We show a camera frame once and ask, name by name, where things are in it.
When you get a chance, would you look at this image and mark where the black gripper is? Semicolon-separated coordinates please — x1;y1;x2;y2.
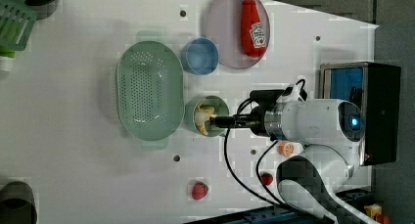
209;106;268;137

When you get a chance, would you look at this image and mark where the yellow peeled toy banana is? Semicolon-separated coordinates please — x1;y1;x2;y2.
194;99;217;136

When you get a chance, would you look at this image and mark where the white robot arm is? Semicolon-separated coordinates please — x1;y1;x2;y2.
210;99;378;224

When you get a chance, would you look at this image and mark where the green mug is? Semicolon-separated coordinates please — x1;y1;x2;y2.
184;96;229;137

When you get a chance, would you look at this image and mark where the orange slice toy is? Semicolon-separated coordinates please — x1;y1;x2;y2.
277;141;295;157

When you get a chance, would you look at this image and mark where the red toy strawberry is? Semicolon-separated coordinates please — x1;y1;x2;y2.
191;182;208;201
260;172;273;186

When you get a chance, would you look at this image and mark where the blue bowl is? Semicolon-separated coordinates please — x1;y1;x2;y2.
180;37;219;75

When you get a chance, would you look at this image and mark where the green perforated colander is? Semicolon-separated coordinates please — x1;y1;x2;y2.
115;30;184;151

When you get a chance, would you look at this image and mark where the red ketchup bottle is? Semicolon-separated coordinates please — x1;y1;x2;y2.
241;0;266;58

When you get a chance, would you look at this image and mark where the purple plate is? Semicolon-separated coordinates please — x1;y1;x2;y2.
204;0;264;69

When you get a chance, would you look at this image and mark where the blue crate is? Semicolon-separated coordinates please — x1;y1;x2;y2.
185;189;375;224

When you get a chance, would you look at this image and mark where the black toaster oven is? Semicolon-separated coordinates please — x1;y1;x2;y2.
318;62;401;166

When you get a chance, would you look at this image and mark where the green slotted dish rack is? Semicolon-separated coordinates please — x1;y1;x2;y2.
0;0;37;71

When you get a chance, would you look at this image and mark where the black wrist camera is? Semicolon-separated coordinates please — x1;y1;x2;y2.
250;89;284;105

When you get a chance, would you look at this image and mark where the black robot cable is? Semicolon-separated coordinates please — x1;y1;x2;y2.
223;78;307;210

